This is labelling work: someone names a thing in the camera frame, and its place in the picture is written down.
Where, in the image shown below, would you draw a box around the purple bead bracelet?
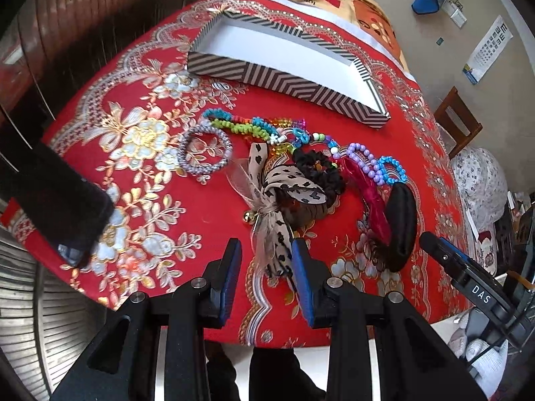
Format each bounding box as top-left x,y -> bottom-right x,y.
346,142 -> 387,186

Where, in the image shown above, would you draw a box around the grey spiral hair tie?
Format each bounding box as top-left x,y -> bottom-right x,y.
178,124 -> 233,176

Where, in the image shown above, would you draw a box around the rainbow clear bead bracelet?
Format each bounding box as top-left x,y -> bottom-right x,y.
234,115 -> 311,156

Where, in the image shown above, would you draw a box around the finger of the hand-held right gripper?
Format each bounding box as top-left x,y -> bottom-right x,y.
419,232 -> 475,278

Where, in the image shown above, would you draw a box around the person's dark trousers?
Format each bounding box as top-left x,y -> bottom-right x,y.
205,340 -> 327,401

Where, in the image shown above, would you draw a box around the green chip bracelet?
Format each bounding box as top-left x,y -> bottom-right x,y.
211,119 -> 272,140

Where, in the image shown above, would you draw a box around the brown scrunchie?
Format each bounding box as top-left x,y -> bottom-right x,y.
279,192 -> 332,227

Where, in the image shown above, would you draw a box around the blue bead bracelet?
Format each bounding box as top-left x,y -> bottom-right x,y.
373,155 -> 408,184

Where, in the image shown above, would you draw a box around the red floral tablecloth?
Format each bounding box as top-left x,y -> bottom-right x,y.
8,0 -> 473,349

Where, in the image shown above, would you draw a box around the black smartphone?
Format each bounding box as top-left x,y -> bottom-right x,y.
0,142 -> 115,269

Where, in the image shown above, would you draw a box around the white floral cushion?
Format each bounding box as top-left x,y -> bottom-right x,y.
451,147 -> 508,239

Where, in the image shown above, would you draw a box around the turquoise chip bracelet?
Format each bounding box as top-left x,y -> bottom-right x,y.
203,109 -> 289,143

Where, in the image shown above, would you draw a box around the orange printed blanket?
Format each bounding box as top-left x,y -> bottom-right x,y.
274,0 -> 412,72

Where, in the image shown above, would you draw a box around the black scrunchie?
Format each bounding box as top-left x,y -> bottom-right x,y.
292,149 -> 345,201

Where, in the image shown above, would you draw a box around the magenta hair bow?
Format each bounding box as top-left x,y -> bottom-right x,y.
340,156 -> 392,244

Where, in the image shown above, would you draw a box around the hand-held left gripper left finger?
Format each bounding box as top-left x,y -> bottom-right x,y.
50,237 -> 243,401

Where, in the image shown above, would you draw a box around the mixed colour bead bracelet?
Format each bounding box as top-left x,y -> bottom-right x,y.
292,127 -> 341,160

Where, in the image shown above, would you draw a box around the person's right hand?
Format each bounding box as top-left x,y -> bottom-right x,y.
449,308 -> 513,370

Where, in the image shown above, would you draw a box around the leopard print hair bow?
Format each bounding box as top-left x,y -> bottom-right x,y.
228,142 -> 329,278

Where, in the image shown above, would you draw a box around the wall chart poster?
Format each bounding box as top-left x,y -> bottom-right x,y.
462,14 -> 513,85

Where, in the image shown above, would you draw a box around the wooden chair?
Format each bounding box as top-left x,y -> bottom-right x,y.
433,86 -> 483,159

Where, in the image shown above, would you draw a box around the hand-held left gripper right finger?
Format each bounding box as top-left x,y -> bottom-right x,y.
291,238 -> 488,401

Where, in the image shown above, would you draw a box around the striped cardboard box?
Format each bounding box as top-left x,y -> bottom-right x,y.
187,10 -> 391,130

